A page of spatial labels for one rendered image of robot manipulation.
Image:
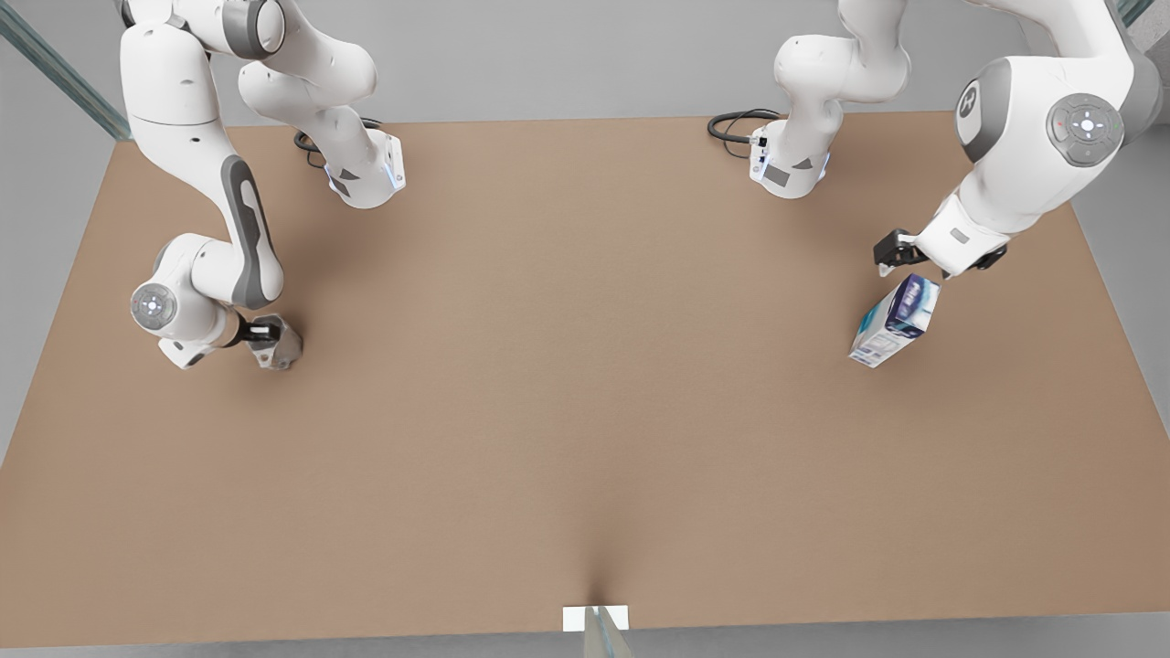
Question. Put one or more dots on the white and blue carton box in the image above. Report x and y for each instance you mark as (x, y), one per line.
(894, 322)

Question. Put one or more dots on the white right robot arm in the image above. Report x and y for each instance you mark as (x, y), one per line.
(183, 119)

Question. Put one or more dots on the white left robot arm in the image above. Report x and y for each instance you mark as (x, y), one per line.
(1033, 155)

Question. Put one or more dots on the silver frame post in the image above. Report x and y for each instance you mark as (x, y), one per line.
(1136, 9)
(605, 638)
(64, 73)

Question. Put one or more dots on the white post foot plate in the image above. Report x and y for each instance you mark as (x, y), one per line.
(573, 619)

